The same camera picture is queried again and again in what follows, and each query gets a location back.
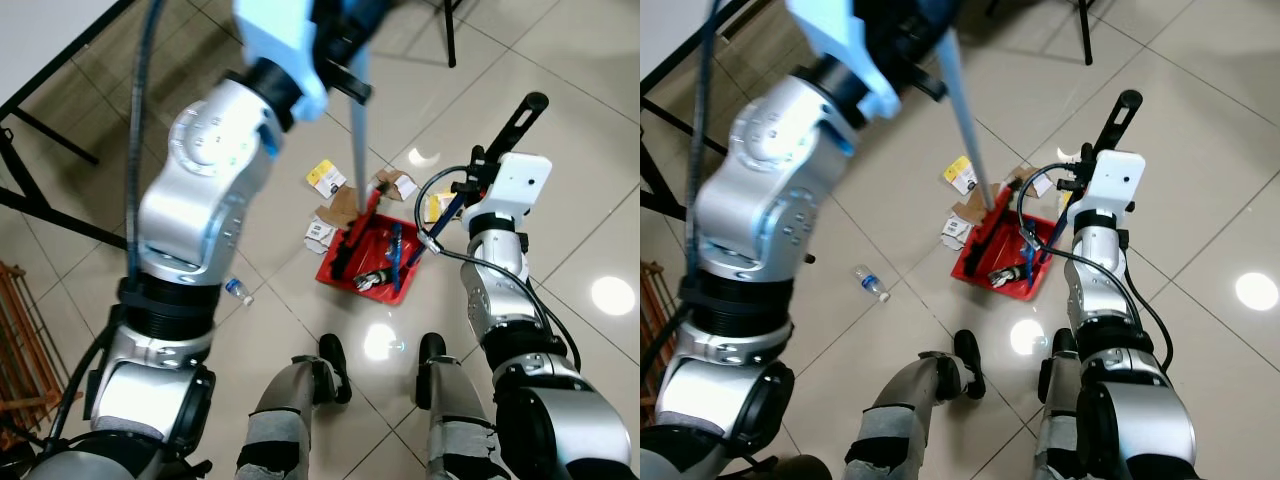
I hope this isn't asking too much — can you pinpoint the red dustpan with blue handle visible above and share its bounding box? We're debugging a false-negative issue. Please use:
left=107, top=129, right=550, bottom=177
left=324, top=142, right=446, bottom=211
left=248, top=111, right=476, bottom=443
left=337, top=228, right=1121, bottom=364
left=315, top=185, right=463, bottom=307
left=950, top=190, right=1076, bottom=302

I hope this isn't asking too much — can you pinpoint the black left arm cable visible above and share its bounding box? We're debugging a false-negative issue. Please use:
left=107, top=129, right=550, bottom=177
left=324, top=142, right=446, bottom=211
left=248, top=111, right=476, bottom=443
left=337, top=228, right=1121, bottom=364
left=45, top=0, right=169, bottom=451
left=683, top=0, right=728, bottom=291

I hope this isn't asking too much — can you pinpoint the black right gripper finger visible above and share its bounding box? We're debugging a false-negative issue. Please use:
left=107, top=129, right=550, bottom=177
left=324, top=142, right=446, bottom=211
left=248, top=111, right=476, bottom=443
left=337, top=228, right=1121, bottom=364
left=1095, top=89, right=1144, bottom=156
left=483, top=92, right=550, bottom=161

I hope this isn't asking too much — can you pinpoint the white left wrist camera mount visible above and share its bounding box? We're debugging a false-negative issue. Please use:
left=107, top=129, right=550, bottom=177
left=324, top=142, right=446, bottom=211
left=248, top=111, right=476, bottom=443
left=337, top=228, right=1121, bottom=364
left=785, top=0, right=903, bottom=123
left=233, top=0, right=331, bottom=124

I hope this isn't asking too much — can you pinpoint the white handled red broom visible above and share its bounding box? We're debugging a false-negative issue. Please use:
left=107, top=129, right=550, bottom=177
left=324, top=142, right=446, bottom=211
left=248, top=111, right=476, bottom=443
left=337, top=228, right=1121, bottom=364
left=328, top=42, right=387, bottom=283
left=936, top=28, right=1013, bottom=279

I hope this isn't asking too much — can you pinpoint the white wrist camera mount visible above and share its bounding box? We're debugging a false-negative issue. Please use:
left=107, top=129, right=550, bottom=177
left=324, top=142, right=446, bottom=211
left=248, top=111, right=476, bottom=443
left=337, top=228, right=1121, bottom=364
left=233, top=0, right=331, bottom=124
left=1088, top=150, right=1147, bottom=216
left=785, top=0, right=903, bottom=123
left=487, top=152, right=554, bottom=217

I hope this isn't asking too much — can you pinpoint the black metal chair leg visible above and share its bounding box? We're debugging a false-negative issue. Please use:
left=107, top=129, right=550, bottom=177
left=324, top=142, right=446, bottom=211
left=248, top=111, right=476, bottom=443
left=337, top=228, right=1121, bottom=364
left=438, top=0, right=460, bottom=69
left=1073, top=0, right=1094, bottom=67

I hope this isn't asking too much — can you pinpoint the robot left leg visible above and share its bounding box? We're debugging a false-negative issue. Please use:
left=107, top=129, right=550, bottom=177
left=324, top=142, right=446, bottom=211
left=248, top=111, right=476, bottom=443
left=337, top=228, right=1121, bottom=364
left=235, top=333, right=354, bottom=480
left=843, top=328, right=988, bottom=480

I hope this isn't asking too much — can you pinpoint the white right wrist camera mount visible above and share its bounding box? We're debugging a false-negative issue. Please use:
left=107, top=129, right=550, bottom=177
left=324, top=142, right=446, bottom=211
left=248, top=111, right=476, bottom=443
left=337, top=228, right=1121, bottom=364
left=1088, top=150, right=1147, bottom=216
left=487, top=152, right=554, bottom=217

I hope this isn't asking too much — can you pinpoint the robot leg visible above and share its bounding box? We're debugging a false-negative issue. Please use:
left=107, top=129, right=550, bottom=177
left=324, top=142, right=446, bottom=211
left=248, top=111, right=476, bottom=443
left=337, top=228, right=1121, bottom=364
left=1033, top=328, right=1106, bottom=480
left=414, top=332, right=506, bottom=480
left=843, top=328, right=988, bottom=480
left=235, top=333, right=354, bottom=480

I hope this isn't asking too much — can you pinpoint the robot right leg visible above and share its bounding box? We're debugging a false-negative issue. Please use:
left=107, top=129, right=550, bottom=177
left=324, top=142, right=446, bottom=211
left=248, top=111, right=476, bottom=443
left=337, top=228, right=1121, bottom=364
left=1033, top=328, right=1106, bottom=480
left=414, top=332, right=506, bottom=480

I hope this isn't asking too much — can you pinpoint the black metal table frame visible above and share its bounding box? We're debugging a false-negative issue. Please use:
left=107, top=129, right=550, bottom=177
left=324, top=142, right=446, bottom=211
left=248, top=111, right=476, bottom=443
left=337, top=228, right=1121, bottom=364
left=640, top=0, right=786, bottom=223
left=0, top=0, right=141, bottom=251

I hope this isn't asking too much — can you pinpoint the yellow white paper card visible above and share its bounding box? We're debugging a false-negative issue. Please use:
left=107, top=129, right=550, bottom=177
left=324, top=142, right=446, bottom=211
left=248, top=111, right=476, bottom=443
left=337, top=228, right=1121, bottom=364
left=305, top=159, right=348, bottom=199
left=942, top=155, right=980, bottom=197

